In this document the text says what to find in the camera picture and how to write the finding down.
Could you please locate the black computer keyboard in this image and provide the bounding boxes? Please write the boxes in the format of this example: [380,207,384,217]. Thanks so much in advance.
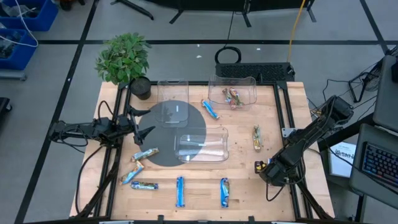
[362,141,398,187]

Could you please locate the yellow hanging cable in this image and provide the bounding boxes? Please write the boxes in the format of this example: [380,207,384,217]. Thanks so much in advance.
[287,0,307,63]

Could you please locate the blue wrapper granola bar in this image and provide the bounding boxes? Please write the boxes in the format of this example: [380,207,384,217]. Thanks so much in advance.
[175,176,186,208]
[220,177,230,208]
[200,99,220,121]

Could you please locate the white printed paper sheet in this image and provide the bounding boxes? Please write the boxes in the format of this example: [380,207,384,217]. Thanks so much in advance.
[328,141,358,179]

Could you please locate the black stand leg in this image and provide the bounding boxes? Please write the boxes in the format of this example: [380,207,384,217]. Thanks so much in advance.
[110,0,155,21]

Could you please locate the black aluminium table frame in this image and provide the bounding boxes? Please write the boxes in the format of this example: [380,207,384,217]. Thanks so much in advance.
[70,80,336,224]

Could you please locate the green potted plant black pot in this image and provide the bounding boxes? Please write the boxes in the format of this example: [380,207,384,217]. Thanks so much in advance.
[95,32,153,101]

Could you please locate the black camera cable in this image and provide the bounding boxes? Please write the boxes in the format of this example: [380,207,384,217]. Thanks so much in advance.
[266,182,285,203]

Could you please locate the black wire fan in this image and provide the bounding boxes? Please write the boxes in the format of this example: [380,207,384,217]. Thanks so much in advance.
[348,57,384,103]

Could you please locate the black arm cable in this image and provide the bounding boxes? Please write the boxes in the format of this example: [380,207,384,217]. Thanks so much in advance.
[74,144,108,216]

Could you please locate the grey keyboard tray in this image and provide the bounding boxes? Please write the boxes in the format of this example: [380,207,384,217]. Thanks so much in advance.
[348,123,398,210]

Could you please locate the grey desk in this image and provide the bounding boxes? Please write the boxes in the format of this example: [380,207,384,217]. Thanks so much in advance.
[372,54,398,133]

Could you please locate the black partition panel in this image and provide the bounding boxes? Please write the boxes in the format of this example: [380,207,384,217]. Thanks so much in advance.
[146,0,317,29]

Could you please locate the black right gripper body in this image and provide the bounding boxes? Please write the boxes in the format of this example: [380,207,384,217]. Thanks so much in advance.
[259,151,299,187]

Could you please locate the black perforated computer case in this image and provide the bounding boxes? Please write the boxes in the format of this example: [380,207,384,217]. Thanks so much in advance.
[215,62,296,83]

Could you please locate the clear plastic bin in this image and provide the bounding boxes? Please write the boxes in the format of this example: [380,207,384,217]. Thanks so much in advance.
[156,79,190,128]
[174,126,230,163]
[207,74,258,111]

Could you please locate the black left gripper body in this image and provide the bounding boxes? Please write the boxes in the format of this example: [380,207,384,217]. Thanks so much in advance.
[113,115,137,139]

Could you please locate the blue plastic crate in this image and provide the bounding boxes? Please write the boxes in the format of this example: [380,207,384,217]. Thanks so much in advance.
[0,28,39,71]
[0,0,59,32]

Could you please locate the black coiled cable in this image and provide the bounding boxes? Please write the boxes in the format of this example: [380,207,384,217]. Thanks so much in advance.
[214,45,243,65]

